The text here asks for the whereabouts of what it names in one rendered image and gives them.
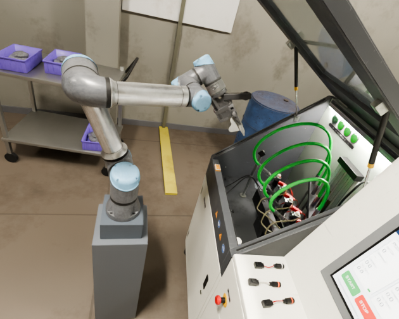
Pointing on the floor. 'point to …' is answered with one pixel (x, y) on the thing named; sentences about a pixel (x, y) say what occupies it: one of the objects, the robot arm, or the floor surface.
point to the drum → (264, 112)
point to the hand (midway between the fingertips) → (244, 130)
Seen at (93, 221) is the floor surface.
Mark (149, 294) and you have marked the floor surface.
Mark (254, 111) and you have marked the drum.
